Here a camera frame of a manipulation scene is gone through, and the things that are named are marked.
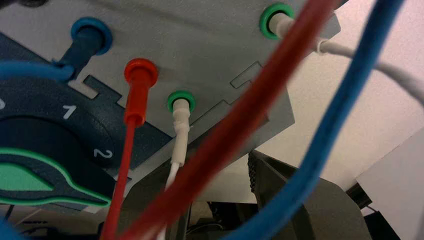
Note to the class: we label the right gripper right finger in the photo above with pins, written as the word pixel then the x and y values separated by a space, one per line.
pixel 331 215

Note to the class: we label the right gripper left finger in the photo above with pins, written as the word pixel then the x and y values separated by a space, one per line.
pixel 139 198

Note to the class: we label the grey and teal control box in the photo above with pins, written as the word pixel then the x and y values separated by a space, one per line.
pixel 198 49

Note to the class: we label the green banana socket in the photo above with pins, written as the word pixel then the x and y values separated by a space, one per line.
pixel 172 97
pixel 265 20

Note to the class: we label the green rotary selector knob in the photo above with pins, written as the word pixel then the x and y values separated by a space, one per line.
pixel 49 139

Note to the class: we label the red banana socket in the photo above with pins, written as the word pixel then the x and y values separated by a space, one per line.
pixel 153 70

